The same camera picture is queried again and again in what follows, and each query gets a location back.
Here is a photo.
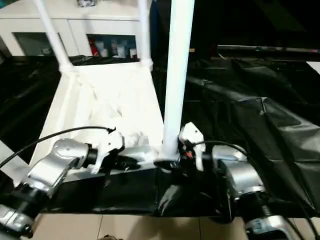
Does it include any white plastic table top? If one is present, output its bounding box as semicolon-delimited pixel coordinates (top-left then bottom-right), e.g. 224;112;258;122
14;61;181;187

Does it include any white plastic table leg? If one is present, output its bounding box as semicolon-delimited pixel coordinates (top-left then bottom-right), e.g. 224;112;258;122
159;0;196;161
136;0;154;70
0;141;30;181
33;0;76;73

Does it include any black mat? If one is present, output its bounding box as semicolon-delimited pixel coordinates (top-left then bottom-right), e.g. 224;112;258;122
0;53;320;225

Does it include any red carton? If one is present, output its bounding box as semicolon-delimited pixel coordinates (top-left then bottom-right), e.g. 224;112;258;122
90;39;100;57

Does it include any blue upright panel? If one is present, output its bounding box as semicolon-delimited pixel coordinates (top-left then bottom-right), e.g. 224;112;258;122
149;0;163;63

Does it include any dark metal bar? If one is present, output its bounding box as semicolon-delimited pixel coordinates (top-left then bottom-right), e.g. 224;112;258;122
216;44;320;55

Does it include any white sideboard cabinet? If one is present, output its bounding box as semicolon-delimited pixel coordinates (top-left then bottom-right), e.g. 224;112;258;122
0;0;152;60

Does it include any white paper sheet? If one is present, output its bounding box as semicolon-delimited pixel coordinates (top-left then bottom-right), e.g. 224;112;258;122
306;62;320;77

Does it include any black white patterned bag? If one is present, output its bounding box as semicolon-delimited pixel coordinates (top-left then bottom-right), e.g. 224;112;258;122
76;0;98;8

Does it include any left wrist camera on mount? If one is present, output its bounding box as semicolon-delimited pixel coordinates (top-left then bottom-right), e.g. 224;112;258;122
91;128;126;175

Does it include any black left camera cable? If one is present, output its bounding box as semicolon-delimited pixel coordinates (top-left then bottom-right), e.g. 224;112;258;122
0;126;117;168

